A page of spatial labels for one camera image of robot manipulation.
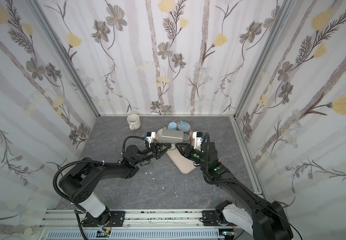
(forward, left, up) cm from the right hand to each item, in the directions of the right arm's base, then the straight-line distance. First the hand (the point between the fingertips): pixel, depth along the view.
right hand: (178, 146), depth 73 cm
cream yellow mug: (+31, +32, -20) cm, 49 cm away
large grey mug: (+5, +5, +1) cm, 7 cm away
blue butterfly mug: (+24, -4, -15) cm, 28 cm away
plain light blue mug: (+25, +4, -16) cm, 30 cm away
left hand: (0, +4, -1) cm, 4 cm away
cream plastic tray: (+3, -5, -26) cm, 27 cm away
